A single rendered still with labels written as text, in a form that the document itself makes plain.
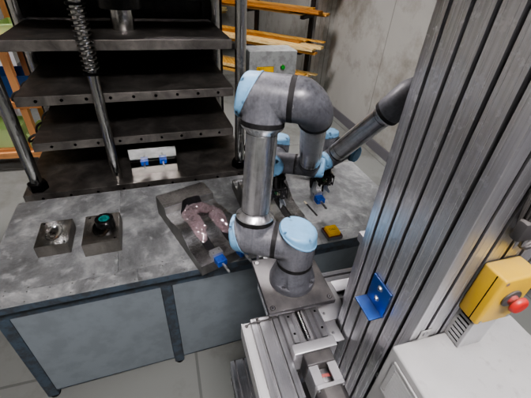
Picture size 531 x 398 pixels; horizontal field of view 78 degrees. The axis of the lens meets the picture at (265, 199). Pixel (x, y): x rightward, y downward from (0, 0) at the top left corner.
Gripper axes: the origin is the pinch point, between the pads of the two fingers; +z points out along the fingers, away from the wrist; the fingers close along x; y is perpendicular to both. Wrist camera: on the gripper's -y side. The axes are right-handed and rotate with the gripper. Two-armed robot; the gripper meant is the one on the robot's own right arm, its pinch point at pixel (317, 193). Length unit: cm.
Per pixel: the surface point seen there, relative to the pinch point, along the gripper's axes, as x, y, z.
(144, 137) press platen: -81, -67, -8
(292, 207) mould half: -13.1, 0.6, 6.5
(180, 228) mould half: -70, 4, 5
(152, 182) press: -80, -57, 17
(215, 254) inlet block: -57, 23, 7
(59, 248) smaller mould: -121, -3, 11
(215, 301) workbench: -58, 16, 47
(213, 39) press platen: -38, -70, -59
